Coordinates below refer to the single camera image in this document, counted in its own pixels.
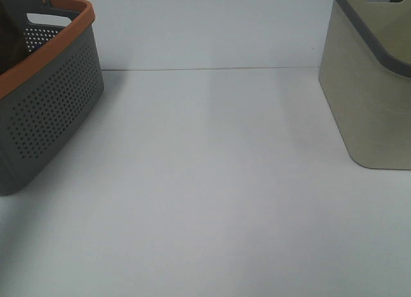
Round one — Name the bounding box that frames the grey perforated basket orange rim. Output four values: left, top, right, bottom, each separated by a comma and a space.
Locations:
1, 0, 104, 195

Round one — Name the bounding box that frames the brown towel with white label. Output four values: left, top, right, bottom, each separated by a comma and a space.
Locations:
1, 0, 33, 74

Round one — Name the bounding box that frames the beige basket grey rim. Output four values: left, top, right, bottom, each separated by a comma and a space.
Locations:
319, 0, 410, 170

